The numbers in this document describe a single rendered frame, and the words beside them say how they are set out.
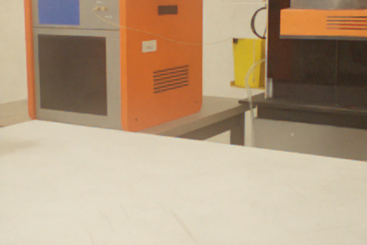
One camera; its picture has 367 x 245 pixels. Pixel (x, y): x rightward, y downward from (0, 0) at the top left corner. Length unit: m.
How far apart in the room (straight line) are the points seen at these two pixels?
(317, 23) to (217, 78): 2.48
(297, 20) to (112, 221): 0.69
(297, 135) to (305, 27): 1.02
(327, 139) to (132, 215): 1.58
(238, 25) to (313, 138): 1.50
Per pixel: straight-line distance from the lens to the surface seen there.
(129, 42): 1.82
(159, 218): 0.61
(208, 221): 0.60
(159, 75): 1.96
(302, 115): 2.19
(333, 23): 1.20
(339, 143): 2.15
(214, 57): 3.65
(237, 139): 2.42
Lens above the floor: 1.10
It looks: 10 degrees down
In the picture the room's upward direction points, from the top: straight up
